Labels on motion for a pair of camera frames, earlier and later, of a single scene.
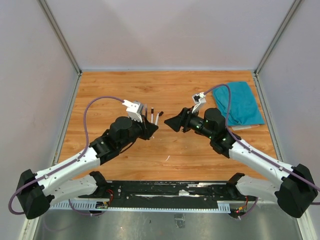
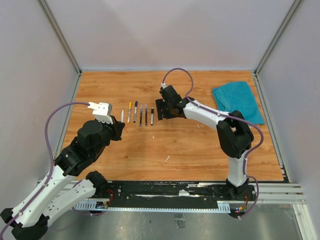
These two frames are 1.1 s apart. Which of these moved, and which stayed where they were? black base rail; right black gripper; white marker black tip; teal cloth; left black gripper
Moved: white marker black tip; left black gripper; right black gripper
Stayed: black base rail; teal cloth
